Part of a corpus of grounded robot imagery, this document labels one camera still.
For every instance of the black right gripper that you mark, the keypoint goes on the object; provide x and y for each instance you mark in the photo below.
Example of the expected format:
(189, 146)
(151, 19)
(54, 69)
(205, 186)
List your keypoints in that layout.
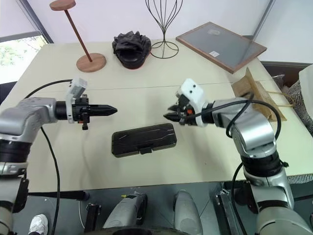
(186, 117)

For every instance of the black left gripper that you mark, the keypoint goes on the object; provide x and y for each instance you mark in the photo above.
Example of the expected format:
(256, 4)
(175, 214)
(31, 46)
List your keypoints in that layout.
(80, 110)

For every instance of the dark screwdriver bit case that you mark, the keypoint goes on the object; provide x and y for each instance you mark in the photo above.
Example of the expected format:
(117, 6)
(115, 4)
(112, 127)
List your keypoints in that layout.
(144, 139)

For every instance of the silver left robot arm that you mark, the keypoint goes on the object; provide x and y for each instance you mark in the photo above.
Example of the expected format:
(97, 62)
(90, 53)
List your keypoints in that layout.
(22, 120)

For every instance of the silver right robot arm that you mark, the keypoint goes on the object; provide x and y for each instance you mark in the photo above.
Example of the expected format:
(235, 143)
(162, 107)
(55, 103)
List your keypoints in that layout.
(254, 132)

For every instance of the wooden round-base display stand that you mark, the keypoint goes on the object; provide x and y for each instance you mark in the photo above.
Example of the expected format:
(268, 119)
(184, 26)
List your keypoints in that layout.
(91, 62)

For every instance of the brown paper bag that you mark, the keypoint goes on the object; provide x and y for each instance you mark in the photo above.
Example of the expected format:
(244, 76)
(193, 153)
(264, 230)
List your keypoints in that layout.
(256, 90)

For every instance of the silver robot leg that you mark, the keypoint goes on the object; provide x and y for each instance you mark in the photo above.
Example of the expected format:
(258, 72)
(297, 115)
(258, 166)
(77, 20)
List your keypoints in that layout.
(187, 213)
(122, 210)

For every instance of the dark rounded robot waist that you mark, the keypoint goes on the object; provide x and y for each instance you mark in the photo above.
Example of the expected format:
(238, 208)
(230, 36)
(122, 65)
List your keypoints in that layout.
(137, 231)

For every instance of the zebra striped cloth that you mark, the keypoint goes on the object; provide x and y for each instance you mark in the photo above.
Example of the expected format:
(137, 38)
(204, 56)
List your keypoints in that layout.
(299, 98)

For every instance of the white sneaker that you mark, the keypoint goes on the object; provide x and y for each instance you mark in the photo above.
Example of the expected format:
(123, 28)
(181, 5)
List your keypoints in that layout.
(39, 224)

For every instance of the white rounded object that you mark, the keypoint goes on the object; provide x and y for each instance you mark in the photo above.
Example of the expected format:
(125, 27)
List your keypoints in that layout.
(306, 83)

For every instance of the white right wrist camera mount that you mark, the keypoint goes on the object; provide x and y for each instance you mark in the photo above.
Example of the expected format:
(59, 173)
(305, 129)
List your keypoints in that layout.
(193, 91)

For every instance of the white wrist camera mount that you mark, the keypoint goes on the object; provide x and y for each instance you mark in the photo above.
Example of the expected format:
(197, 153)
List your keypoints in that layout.
(193, 91)
(77, 85)

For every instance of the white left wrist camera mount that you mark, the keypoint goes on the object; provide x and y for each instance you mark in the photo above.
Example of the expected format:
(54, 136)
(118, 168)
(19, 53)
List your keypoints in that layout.
(77, 85)

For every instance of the wooden framed dark picture frame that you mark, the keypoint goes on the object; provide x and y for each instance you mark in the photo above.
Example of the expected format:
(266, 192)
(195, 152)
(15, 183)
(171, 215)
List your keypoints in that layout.
(220, 44)

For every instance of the black upright bracket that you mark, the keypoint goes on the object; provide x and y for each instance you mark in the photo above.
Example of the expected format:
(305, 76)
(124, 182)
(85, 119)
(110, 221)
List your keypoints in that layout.
(93, 218)

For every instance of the dark window frame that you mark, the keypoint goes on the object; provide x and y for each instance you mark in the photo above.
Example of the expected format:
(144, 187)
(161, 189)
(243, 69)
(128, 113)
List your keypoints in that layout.
(39, 22)

